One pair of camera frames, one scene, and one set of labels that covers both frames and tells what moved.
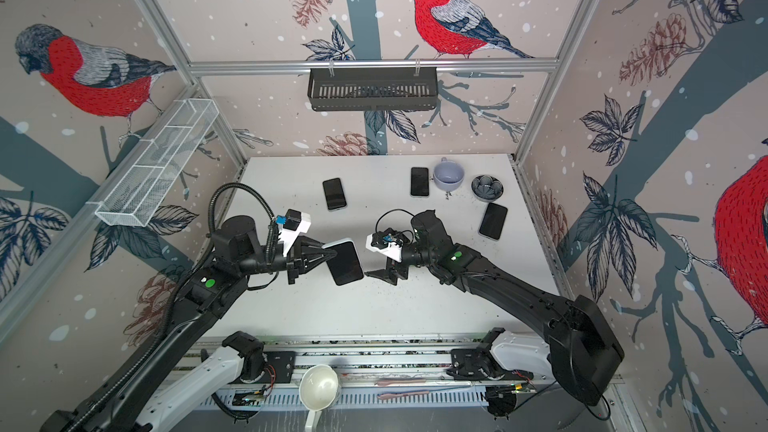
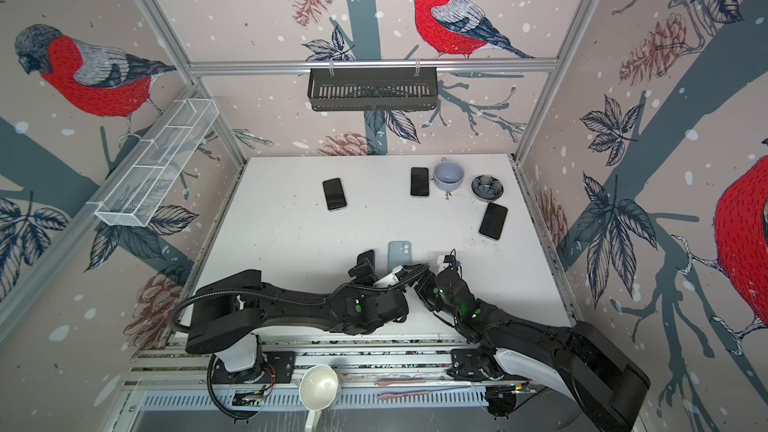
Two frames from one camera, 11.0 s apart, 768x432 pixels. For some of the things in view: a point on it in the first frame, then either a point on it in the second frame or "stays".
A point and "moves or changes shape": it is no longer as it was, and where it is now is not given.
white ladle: [318, 388] stays
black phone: [419, 181] stays
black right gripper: [392, 271] -> [424, 285]
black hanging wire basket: [372, 88] stays
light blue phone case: [340, 242] moves or changes shape
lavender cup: [448, 175] stays
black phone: [493, 221] stays
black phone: [334, 195] stays
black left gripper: [299, 258] -> [367, 270]
